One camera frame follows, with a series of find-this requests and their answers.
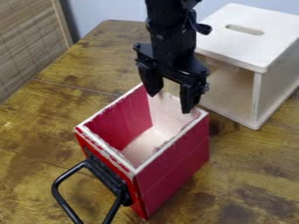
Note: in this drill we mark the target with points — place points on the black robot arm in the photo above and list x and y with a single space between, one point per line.
170 16

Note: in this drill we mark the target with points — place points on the black metal drawer handle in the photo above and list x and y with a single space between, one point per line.
91 186

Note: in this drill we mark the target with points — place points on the light wooden cabinet frame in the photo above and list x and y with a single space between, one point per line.
251 52

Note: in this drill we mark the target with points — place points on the red wooden drawer box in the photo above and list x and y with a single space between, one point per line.
150 143

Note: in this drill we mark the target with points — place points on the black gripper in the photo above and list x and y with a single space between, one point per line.
167 58

